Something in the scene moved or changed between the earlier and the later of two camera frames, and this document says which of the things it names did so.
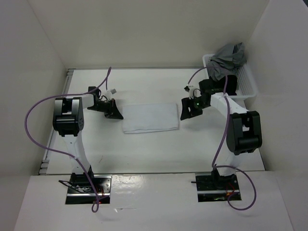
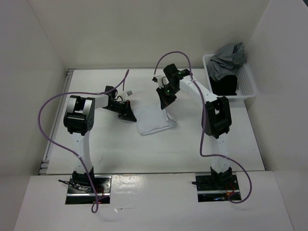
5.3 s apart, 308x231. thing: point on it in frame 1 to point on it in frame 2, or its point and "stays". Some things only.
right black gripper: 187,102 to 165,101
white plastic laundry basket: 246,87 stays
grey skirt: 226,61 stays
